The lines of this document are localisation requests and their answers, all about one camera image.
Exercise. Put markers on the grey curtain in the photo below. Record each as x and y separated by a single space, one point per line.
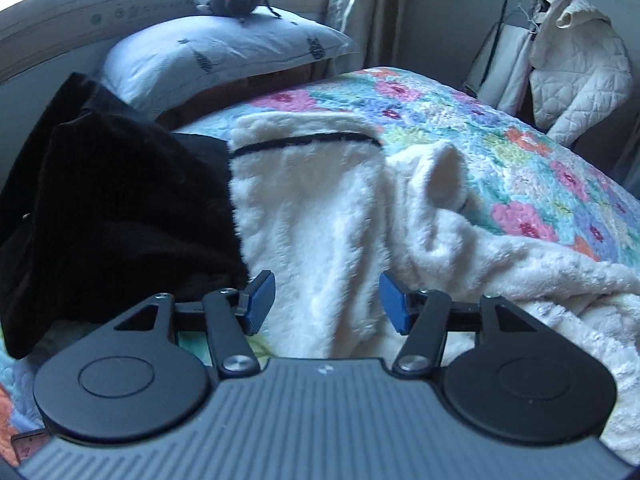
360 5

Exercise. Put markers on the white quilted jacket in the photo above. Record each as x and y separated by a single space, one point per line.
580 70

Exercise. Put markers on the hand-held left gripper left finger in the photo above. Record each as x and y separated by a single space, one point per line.
259 302

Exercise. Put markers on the dark phone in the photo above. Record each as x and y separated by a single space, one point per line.
29 446

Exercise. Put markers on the black garment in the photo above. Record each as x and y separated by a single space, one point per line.
120 200

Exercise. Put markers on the light blue printed pillow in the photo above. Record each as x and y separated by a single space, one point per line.
210 55

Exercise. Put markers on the white fleece jacket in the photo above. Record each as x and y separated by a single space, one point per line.
320 230

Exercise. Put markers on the floral quilt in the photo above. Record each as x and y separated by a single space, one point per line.
450 125

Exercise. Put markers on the brown pillow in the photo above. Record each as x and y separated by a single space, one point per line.
280 82

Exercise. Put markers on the white hanging cloth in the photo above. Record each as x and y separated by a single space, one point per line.
510 70

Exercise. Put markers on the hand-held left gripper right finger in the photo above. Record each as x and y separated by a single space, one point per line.
394 305

